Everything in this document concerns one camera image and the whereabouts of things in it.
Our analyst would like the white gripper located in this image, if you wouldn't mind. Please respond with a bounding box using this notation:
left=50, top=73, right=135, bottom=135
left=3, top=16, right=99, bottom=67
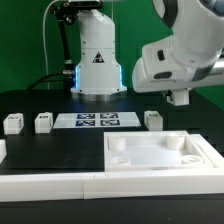
left=132, top=35, right=224, bottom=93

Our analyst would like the white square tabletop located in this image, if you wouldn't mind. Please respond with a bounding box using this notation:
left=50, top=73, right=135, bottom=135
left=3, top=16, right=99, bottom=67
left=104, top=131, right=214, bottom=172

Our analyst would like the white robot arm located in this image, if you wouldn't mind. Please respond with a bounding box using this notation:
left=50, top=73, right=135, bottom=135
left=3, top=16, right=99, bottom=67
left=68, top=0, right=224, bottom=97

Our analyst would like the white marker tag sheet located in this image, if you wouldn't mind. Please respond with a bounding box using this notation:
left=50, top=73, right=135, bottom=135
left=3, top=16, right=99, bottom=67
left=54, top=112, right=140, bottom=129

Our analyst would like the black cable bundle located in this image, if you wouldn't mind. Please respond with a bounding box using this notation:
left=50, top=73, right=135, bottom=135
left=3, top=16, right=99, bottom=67
left=27, top=1, right=76, bottom=91

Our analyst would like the white U-shaped obstacle wall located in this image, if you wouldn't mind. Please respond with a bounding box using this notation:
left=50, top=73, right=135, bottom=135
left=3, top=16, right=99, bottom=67
left=0, top=133, right=224, bottom=202

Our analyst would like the white cable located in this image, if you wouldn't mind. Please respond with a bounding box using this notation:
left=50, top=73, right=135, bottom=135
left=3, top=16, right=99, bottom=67
left=42, top=0, right=61, bottom=90

